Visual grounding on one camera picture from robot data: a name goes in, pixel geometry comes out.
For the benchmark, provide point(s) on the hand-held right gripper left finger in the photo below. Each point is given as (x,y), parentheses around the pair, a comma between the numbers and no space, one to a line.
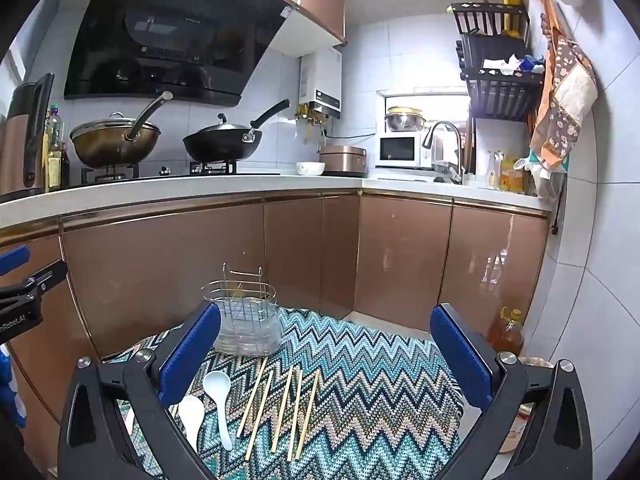
(192,355)

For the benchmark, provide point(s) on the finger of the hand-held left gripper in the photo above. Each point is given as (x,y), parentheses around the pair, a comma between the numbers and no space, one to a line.
(12,260)
(35,282)

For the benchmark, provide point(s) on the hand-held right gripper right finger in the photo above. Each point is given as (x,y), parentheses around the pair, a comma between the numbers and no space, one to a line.
(460,360)

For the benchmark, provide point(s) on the white ceramic spoon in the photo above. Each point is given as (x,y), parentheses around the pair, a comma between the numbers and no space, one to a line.
(192,417)
(216,385)

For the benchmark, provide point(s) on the wooden chopstick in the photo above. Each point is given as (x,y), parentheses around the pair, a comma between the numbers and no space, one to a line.
(282,410)
(307,415)
(295,415)
(260,415)
(251,397)

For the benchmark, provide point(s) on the person's left hand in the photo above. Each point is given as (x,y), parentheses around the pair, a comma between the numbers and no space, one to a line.
(9,390)

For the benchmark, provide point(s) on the orange oil bottle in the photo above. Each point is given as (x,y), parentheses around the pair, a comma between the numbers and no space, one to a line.
(506,332)

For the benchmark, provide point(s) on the zigzag knitted cloth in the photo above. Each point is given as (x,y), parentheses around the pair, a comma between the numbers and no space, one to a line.
(375,385)

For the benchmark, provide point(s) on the dark sauce bottle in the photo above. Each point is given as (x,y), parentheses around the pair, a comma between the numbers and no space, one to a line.
(65,165)

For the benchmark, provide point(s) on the bronze electric kettle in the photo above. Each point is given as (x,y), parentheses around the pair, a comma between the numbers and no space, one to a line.
(20,140)

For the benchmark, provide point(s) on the green cap oil bottle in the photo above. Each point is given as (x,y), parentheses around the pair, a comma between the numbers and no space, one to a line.
(54,145)

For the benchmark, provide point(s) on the bronze wok with glass lid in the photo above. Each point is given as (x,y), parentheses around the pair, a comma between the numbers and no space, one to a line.
(115,142)

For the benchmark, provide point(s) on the black gas stove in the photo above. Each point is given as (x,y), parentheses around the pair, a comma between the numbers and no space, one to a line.
(175,172)

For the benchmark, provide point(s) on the clear bottle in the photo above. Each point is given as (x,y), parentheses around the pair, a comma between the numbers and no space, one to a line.
(495,175)

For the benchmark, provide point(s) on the yellow oil bottle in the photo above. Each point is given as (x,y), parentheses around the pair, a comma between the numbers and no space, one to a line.
(512,177)

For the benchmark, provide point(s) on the plastic bag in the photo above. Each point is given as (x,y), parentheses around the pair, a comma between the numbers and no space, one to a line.
(542,180)

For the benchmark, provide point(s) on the steel faucet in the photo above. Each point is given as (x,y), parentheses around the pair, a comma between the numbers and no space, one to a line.
(456,150)

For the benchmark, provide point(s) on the black wok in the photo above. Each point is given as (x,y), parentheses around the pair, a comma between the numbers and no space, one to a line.
(220,142)

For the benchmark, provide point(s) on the white microwave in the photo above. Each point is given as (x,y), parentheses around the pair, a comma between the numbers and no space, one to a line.
(400,150)

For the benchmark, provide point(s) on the white bowl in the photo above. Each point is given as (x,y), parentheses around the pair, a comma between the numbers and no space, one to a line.
(310,168)

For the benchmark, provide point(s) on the bronze rice cooker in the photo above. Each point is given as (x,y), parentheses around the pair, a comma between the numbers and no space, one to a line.
(344,157)

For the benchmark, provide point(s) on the steel bowls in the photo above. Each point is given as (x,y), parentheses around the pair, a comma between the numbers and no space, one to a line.
(405,120)

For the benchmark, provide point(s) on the brass pipes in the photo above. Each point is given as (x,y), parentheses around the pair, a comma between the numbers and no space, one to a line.
(310,120)

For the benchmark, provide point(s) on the black dish rack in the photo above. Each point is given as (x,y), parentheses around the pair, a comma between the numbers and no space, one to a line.
(500,90)

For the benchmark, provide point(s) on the black glass range hood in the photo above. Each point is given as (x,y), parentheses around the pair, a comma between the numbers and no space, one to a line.
(175,35)

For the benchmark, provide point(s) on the patterned apron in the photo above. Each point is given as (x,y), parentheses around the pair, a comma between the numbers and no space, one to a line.
(565,100)

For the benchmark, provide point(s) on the crumpled white bag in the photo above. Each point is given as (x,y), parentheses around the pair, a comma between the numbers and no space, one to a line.
(502,64)

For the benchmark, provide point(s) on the white water heater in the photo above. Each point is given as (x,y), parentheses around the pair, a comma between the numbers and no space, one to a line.
(322,80)

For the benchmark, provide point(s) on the blue item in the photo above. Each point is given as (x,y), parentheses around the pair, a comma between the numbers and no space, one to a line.
(532,64)

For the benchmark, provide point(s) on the yellow tube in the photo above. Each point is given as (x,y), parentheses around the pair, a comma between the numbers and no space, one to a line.
(511,0)

